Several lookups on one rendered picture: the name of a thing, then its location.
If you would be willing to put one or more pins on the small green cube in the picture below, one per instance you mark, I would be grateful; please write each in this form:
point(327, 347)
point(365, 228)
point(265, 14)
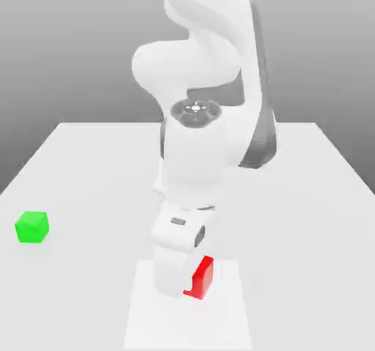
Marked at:
point(31, 227)

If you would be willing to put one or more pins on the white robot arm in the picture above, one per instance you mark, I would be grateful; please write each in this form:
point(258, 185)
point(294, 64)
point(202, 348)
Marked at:
point(202, 151)

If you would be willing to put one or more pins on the small red cube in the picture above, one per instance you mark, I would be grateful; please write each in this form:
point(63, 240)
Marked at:
point(203, 280)

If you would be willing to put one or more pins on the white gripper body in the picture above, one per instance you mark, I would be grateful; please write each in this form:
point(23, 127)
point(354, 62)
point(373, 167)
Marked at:
point(170, 272)

